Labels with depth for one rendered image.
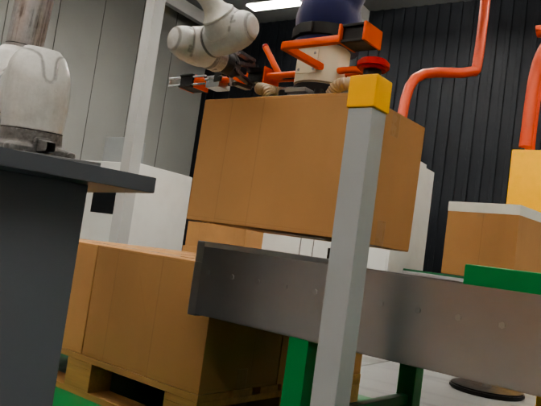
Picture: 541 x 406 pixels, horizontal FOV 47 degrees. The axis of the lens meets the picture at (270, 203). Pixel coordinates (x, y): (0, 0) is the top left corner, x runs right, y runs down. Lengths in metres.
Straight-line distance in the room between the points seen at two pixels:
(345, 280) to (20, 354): 0.82
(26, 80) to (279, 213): 0.75
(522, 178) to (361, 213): 8.02
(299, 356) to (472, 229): 2.12
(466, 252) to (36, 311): 2.46
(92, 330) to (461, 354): 1.43
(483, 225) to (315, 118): 1.90
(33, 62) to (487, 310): 1.21
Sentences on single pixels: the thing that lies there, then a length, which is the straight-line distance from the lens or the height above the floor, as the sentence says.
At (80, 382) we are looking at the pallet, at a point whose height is 0.05.
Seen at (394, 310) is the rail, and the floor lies 0.52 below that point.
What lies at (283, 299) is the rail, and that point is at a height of 0.49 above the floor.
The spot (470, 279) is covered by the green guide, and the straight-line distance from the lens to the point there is 1.48.
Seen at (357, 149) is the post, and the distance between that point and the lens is 1.32.
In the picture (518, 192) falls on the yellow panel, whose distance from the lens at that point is 9.24.
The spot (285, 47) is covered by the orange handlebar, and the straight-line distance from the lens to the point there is 1.84.
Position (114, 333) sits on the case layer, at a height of 0.25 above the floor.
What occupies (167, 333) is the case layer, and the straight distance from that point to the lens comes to 2.09.
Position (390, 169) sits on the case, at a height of 0.89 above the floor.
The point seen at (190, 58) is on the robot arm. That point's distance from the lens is 1.97.
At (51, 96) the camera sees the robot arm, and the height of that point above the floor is 0.92.
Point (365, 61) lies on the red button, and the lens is 1.36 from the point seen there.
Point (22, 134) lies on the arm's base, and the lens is 1.68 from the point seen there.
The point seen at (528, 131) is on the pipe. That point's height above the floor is 2.79.
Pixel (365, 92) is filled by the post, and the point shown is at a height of 0.96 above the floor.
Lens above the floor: 0.61
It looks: 4 degrees up
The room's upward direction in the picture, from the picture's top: 8 degrees clockwise
